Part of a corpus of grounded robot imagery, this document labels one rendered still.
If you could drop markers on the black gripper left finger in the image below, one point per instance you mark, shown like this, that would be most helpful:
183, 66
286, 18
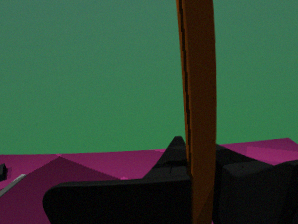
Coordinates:
162, 196

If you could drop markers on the light grey flat bar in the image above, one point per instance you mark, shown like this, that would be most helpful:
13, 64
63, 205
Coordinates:
9, 186

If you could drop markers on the orange handle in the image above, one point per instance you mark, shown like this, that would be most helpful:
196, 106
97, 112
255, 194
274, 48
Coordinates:
198, 60

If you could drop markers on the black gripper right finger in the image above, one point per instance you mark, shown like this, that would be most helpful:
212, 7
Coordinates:
249, 191

